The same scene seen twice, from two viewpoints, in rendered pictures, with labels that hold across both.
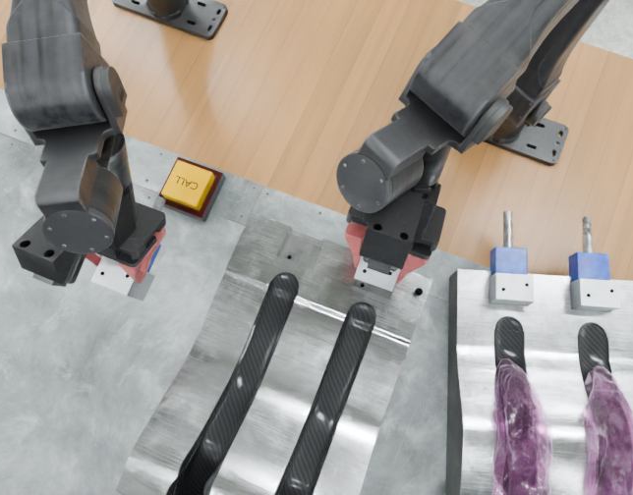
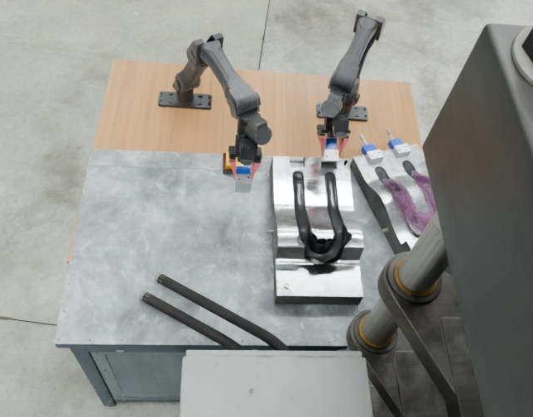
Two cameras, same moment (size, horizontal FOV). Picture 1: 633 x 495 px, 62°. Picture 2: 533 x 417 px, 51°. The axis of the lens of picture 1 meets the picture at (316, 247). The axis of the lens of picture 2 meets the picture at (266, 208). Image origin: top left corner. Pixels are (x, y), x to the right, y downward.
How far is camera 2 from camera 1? 1.33 m
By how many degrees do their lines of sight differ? 24
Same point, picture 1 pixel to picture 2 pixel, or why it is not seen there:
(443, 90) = (342, 79)
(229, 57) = (222, 113)
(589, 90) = (367, 93)
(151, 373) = (253, 233)
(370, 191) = (333, 109)
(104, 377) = (234, 241)
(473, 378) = (376, 186)
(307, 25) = not seen: hidden behind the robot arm
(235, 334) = (288, 196)
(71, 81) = (252, 94)
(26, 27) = (233, 84)
